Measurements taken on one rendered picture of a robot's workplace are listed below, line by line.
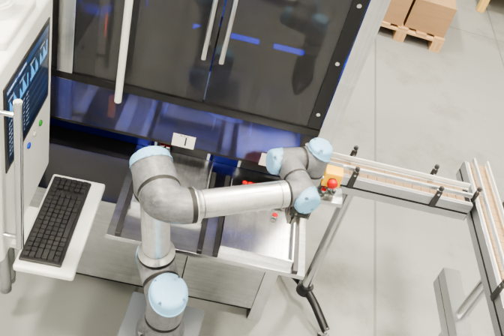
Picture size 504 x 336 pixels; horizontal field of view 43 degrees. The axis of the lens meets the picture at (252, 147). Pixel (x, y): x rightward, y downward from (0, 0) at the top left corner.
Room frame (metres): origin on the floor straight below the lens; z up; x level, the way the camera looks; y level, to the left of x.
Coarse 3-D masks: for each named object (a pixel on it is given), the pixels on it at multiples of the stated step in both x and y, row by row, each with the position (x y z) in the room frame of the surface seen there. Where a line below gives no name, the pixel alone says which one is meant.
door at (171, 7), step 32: (96, 0) 1.78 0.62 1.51; (160, 0) 1.80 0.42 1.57; (192, 0) 1.81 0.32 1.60; (224, 0) 1.82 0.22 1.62; (96, 32) 1.78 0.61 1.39; (160, 32) 1.80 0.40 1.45; (192, 32) 1.81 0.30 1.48; (96, 64) 1.78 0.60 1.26; (128, 64) 1.79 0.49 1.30; (160, 64) 1.80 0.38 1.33; (192, 64) 1.81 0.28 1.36; (192, 96) 1.81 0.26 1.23
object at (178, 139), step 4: (172, 136) 1.80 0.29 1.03; (176, 136) 1.80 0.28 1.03; (180, 136) 1.80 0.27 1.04; (184, 136) 1.80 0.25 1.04; (188, 136) 1.80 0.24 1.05; (172, 140) 1.80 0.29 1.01; (176, 140) 1.80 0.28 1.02; (180, 140) 1.80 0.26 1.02; (184, 140) 1.80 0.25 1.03; (188, 140) 1.81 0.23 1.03; (192, 140) 1.81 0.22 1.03; (172, 144) 1.80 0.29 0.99; (176, 144) 1.80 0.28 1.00; (180, 144) 1.80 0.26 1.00; (188, 144) 1.81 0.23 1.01; (192, 144) 1.81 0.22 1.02; (192, 148) 1.81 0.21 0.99
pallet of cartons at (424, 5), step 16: (400, 0) 5.11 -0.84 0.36; (416, 0) 5.13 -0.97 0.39; (432, 0) 5.17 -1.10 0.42; (448, 0) 5.28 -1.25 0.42; (384, 16) 5.12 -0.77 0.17; (400, 16) 5.11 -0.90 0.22; (416, 16) 5.13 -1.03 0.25; (432, 16) 5.13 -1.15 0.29; (448, 16) 5.13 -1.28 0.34; (400, 32) 5.09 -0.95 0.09; (416, 32) 5.10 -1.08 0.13; (432, 32) 5.13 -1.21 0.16; (432, 48) 5.10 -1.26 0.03
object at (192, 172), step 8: (176, 160) 1.84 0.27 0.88; (184, 160) 1.85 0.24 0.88; (192, 160) 1.87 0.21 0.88; (200, 160) 1.88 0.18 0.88; (208, 160) 1.89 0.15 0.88; (176, 168) 1.80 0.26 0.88; (184, 168) 1.81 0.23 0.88; (192, 168) 1.82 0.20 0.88; (200, 168) 1.84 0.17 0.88; (208, 168) 1.85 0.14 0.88; (184, 176) 1.77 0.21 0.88; (192, 176) 1.78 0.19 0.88; (200, 176) 1.79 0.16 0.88; (208, 176) 1.81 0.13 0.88; (184, 184) 1.72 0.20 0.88; (192, 184) 1.74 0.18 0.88; (200, 184) 1.75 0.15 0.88; (208, 184) 1.73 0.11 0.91; (136, 208) 1.53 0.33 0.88
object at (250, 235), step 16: (224, 224) 1.56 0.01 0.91; (240, 224) 1.61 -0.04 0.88; (256, 224) 1.63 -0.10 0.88; (288, 224) 1.68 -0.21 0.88; (224, 240) 1.51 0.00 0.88; (240, 240) 1.54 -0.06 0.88; (256, 240) 1.56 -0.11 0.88; (272, 240) 1.58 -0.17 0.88; (288, 240) 1.60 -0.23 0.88; (256, 256) 1.47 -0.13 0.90; (272, 256) 1.48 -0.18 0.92; (288, 256) 1.53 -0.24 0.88
